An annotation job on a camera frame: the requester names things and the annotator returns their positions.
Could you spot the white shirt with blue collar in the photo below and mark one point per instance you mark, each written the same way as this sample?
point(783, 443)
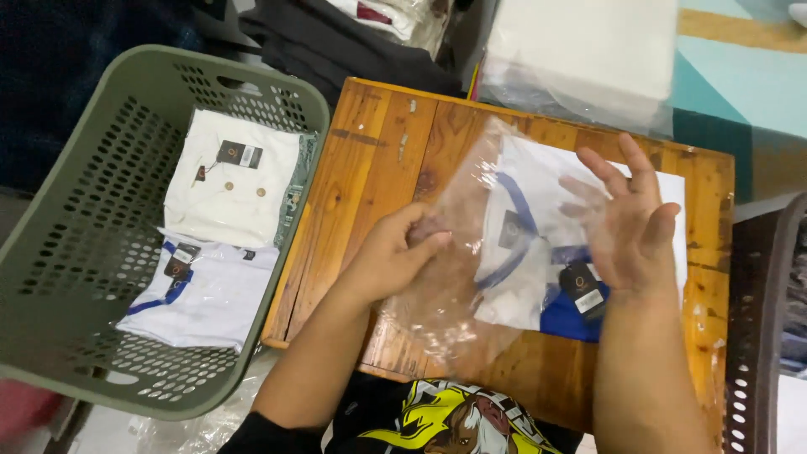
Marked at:
point(208, 302)

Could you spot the heap of bagged clothes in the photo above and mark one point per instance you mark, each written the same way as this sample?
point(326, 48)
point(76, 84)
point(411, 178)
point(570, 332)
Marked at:
point(397, 19)

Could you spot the person's black printed shirt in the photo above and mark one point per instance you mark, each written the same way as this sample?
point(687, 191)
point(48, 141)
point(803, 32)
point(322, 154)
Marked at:
point(454, 419)

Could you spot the red cloth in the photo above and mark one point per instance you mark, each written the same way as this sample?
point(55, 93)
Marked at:
point(25, 410)

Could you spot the person's left hand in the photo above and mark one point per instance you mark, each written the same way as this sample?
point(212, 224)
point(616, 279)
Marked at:
point(381, 262)

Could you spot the white buttoned folded shirt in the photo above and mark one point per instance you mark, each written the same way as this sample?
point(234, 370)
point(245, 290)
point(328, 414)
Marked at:
point(233, 208)

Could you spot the clear plastic bag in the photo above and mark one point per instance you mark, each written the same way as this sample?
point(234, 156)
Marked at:
point(454, 296)

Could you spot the white shirt with blue hem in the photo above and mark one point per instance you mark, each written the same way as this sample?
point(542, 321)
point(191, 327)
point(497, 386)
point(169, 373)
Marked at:
point(536, 189)

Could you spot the dark blue cloth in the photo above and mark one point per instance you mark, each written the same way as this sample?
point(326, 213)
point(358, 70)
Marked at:
point(69, 75)

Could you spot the black hang tag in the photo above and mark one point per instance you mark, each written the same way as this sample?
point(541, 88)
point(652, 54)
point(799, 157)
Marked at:
point(239, 154)
point(583, 290)
point(181, 260)

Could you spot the heap of dark clothing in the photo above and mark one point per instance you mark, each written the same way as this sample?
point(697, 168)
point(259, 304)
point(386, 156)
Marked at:
point(340, 60)

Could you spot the bagged stack of white cloth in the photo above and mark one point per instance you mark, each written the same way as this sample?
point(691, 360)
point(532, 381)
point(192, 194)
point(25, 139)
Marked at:
point(580, 57)

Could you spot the green plastic laundry basket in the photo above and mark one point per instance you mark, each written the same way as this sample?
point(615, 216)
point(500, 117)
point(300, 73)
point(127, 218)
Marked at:
point(69, 252)

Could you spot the teal patterned floor mat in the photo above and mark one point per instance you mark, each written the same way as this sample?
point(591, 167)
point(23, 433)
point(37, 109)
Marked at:
point(737, 82)

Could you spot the person's right hand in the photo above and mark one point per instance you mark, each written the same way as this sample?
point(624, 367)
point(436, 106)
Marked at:
point(637, 252)

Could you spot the brown plastic laundry basket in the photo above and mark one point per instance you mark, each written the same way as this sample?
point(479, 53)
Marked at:
point(753, 328)

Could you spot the green patterned folded cloth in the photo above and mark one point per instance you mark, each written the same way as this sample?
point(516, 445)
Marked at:
point(296, 189)

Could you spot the crumpled clear plastic sheet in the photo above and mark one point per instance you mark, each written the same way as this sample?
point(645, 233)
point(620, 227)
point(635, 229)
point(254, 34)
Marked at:
point(189, 429)

